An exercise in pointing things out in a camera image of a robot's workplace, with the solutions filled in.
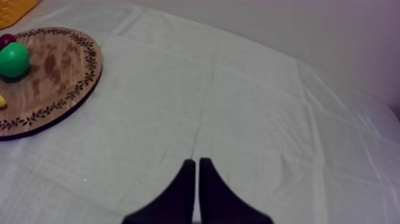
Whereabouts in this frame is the small red fruit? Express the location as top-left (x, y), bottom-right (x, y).
top-left (0, 33), bottom-right (17, 51)

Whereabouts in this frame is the round wooden board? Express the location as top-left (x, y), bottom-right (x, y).
top-left (0, 27), bottom-right (104, 141)

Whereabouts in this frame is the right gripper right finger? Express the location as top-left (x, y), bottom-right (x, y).
top-left (198, 157), bottom-right (274, 224)

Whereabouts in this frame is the green toy pear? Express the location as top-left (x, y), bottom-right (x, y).
top-left (0, 42), bottom-right (31, 78)

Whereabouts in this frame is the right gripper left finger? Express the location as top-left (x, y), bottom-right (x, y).
top-left (121, 158), bottom-right (196, 224)

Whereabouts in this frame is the yellow plastic basket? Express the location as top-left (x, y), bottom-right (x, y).
top-left (0, 0), bottom-right (40, 30)

